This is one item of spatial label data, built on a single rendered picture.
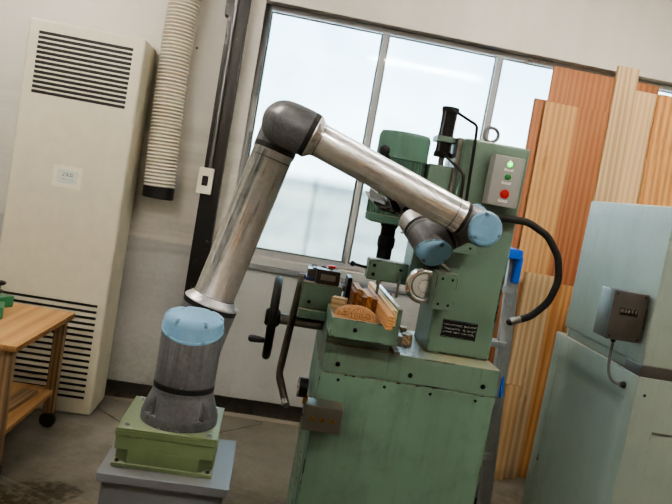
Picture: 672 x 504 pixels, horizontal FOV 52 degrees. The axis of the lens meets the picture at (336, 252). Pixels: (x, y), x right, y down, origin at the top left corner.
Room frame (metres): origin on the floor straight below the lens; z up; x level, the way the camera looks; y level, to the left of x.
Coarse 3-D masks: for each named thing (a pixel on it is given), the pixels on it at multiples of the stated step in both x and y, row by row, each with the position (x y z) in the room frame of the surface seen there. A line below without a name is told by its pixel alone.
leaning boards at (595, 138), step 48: (576, 96) 3.69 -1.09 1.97; (624, 96) 3.68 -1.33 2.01; (528, 144) 3.62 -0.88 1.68; (576, 144) 3.65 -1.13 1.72; (624, 144) 3.66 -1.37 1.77; (528, 192) 3.60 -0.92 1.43; (576, 192) 3.65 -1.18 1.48; (624, 192) 3.68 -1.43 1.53; (528, 240) 3.58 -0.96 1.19; (576, 240) 3.64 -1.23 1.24; (528, 288) 3.44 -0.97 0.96; (528, 336) 3.43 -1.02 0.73; (528, 384) 3.42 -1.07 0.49; (528, 432) 3.45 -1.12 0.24
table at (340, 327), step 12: (300, 312) 2.28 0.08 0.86; (312, 312) 2.28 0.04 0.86; (324, 312) 2.29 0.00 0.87; (336, 324) 2.08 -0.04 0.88; (348, 324) 2.08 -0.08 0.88; (360, 324) 2.09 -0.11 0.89; (372, 324) 2.09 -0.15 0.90; (336, 336) 2.08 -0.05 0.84; (348, 336) 2.08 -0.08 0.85; (360, 336) 2.09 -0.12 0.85; (372, 336) 2.09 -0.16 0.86; (384, 336) 2.09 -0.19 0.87; (396, 336) 2.10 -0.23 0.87
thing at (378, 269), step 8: (368, 264) 2.35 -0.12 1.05; (376, 264) 2.35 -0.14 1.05; (384, 264) 2.35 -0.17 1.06; (392, 264) 2.35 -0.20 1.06; (400, 264) 2.35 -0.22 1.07; (368, 272) 2.35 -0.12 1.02; (376, 272) 2.35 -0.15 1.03; (384, 272) 2.35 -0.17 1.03; (392, 272) 2.35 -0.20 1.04; (376, 280) 2.38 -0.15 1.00; (384, 280) 2.35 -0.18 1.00; (392, 280) 2.35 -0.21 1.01
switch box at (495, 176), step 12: (492, 156) 2.27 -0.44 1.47; (504, 156) 2.24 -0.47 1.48; (492, 168) 2.25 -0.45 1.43; (516, 168) 2.24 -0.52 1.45; (492, 180) 2.24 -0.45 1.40; (504, 180) 2.24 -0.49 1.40; (516, 180) 2.24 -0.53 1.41; (492, 192) 2.24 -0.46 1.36; (516, 192) 2.24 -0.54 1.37; (492, 204) 2.24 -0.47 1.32; (504, 204) 2.24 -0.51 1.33; (516, 204) 2.25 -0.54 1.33
